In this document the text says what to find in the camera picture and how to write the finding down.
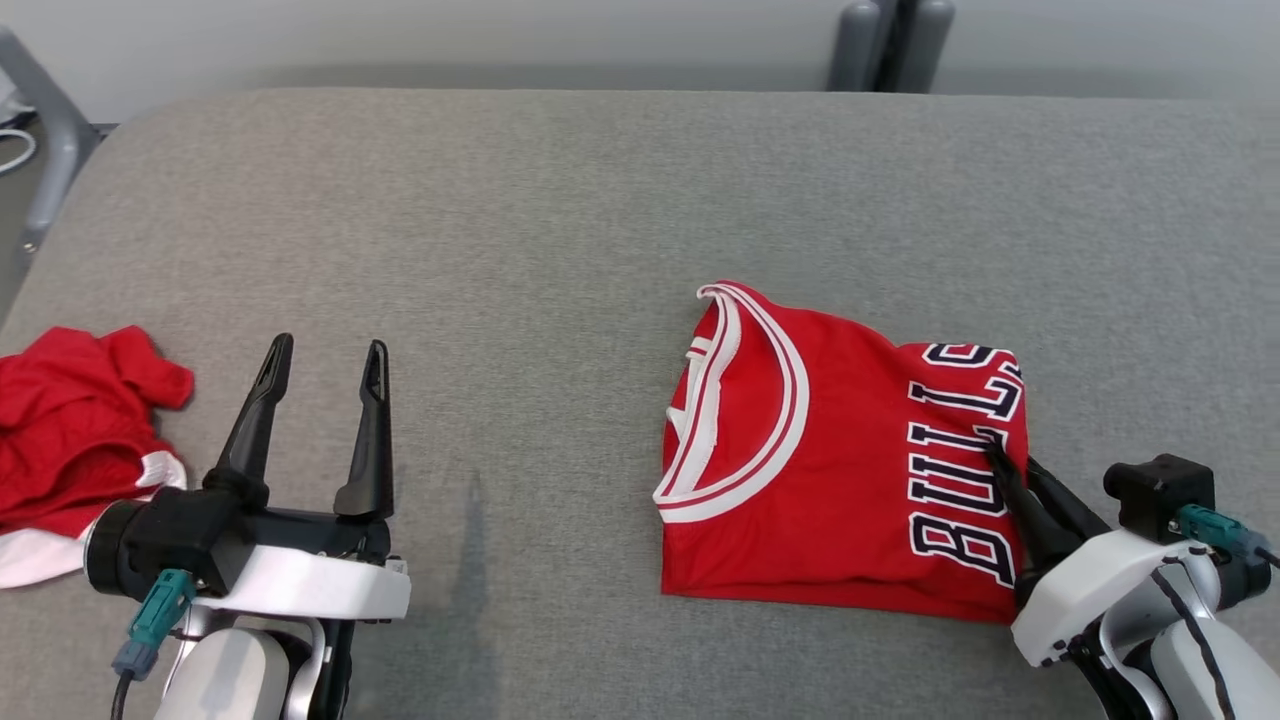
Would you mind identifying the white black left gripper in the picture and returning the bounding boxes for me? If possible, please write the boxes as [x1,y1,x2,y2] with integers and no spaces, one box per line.
[196,333,412,624]

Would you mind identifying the right camera cable teal connector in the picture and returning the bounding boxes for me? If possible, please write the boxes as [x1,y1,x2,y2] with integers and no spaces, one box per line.
[1174,503,1280,573]

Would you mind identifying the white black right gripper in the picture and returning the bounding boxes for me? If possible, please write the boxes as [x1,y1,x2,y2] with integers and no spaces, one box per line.
[984,440,1207,670]

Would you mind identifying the white cable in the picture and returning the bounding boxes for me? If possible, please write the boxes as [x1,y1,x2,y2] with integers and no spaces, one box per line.
[0,94,40,179]

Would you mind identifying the red shorts with white waistband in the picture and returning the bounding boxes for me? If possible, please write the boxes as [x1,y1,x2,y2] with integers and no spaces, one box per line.
[0,325,197,590]

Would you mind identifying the grey metal frame leg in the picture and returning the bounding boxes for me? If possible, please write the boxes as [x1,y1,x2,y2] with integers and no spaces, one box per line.
[0,24,105,274]

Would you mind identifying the red Bulls basketball jersey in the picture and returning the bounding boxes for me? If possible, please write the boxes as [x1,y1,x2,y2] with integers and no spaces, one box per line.
[652,280,1032,627]

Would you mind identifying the grey metal partition post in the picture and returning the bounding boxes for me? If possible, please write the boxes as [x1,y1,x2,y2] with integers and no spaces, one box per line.
[827,0,959,95]

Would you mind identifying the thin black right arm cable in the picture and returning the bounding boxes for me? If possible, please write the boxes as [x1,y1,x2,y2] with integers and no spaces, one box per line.
[1148,565,1243,720]

